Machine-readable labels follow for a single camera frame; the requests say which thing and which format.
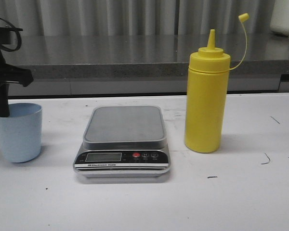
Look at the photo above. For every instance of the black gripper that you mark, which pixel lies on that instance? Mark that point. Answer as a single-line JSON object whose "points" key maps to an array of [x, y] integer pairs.
{"points": [[10, 73]]}

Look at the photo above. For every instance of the light blue plastic cup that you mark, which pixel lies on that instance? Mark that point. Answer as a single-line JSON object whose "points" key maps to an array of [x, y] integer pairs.
{"points": [[20, 132]]}

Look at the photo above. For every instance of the yellow squeeze bottle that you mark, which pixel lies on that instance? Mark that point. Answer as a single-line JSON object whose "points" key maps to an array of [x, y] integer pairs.
{"points": [[207, 82]]}

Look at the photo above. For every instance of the silver digital kitchen scale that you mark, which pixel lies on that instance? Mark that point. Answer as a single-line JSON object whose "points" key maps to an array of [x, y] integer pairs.
{"points": [[122, 142]]}

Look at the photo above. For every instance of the white appliance in background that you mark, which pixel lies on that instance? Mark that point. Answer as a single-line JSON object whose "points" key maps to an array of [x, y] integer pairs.
{"points": [[280, 18]]}

